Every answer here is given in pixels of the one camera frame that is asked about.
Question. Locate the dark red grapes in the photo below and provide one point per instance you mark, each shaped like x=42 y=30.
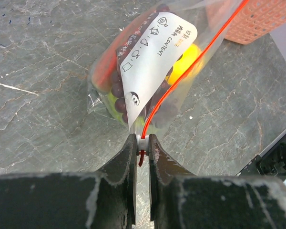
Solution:
x=144 y=59

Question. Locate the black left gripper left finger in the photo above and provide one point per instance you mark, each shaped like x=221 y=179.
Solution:
x=116 y=199

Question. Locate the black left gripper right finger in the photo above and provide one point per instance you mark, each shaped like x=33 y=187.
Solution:
x=163 y=171

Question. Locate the clear zip top bag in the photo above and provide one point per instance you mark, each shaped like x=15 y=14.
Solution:
x=196 y=30

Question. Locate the pink plastic basket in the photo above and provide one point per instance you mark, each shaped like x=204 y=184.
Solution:
x=244 y=21

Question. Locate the yellow mango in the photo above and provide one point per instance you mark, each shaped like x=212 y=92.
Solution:
x=183 y=63

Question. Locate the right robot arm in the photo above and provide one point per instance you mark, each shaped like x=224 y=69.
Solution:
x=272 y=160

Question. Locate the green bumpy fruit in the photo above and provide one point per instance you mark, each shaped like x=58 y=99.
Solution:
x=117 y=109

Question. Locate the watermelon slice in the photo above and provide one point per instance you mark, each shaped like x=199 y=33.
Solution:
x=105 y=73

